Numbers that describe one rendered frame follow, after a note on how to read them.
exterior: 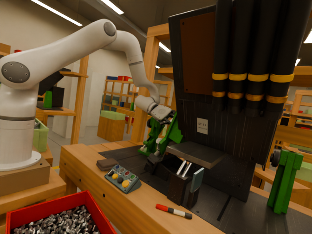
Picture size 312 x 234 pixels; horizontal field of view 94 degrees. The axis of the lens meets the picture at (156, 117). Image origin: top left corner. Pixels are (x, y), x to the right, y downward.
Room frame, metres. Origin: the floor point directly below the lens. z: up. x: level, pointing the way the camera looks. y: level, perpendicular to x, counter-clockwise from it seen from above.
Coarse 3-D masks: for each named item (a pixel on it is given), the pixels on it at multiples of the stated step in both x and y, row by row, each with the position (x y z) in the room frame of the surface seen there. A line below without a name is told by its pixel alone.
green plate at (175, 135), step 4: (176, 112) 0.70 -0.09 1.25; (176, 116) 0.71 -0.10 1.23; (172, 120) 0.71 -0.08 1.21; (176, 120) 0.71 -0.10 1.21; (172, 124) 0.71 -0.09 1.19; (176, 124) 0.71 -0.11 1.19; (172, 128) 0.72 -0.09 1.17; (176, 128) 0.71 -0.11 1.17; (168, 132) 0.72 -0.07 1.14; (172, 132) 0.72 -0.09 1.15; (176, 132) 0.71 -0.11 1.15; (180, 132) 0.69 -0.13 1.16; (168, 136) 0.73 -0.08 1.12; (172, 136) 0.72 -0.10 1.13; (176, 136) 0.70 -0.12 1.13; (180, 136) 0.69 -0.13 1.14; (168, 140) 0.75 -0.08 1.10; (172, 140) 0.79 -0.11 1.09; (176, 140) 0.70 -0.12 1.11; (180, 140) 0.69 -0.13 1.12; (184, 140) 0.72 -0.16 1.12
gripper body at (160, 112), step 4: (160, 104) 0.91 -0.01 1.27; (152, 108) 0.89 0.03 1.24; (156, 108) 0.89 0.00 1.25; (160, 108) 0.88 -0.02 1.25; (164, 108) 0.88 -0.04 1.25; (168, 108) 0.87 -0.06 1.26; (152, 112) 0.87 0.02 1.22; (156, 112) 0.86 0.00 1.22; (160, 112) 0.86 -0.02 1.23; (164, 112) 0.85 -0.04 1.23; (168, 112) 0.85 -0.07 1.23; (152, 116) 0.89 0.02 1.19; (156, 116) 0.84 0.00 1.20; (160, 116) 0.84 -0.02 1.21; (164, 116) 0.83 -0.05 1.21; (168, 116) 0.86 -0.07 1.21; (156, 120) 0.87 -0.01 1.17; (160, 120) 0.83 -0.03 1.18
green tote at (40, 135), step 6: (36, 120) 1.25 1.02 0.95; (36, 126) 1.24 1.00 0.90; (42, 126) 1.11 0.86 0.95; (36, 132) 0.98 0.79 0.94; (42, 132) 1.01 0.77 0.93; (36, 138) 0.99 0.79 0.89; (42, 138) 1.01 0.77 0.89; (36, 144) 0.99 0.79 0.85; (42, 144) 1.02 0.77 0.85; (42, 150) 1.02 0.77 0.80
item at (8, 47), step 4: (0, 44) 4.61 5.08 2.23; (4, 44) 4.67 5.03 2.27; (0, 48) 4.61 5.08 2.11; (4, 48) 4.67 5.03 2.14; (8, 48) 4.74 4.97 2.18; (0, 52) 4.54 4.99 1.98; (4, 52) 4.64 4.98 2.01; (8, 52) 4.75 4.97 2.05; (0, 84) 4.65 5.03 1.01; (40, 96) 5.45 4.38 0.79
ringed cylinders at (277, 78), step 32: (224, 0) 0.37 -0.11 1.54; (288, 0) 0.32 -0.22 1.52; (224, 32) 0.40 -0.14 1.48; (256, 32) 0.36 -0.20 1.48; (288, 32) 0.32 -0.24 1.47; (224, 64) 0.43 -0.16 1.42; (256, 64) 0.38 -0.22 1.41; (288, 64) 0.34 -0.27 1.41; (224, 96) 0.47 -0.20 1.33; (256, 96) 0.40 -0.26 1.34
